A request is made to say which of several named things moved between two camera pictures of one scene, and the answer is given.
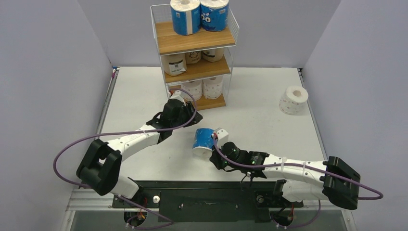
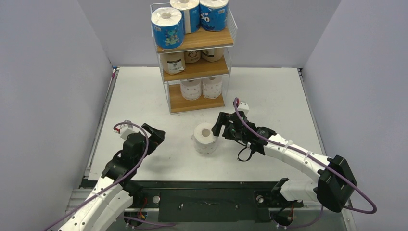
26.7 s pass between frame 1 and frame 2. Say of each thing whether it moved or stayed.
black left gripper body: moved
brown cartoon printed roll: stayed
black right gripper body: moved
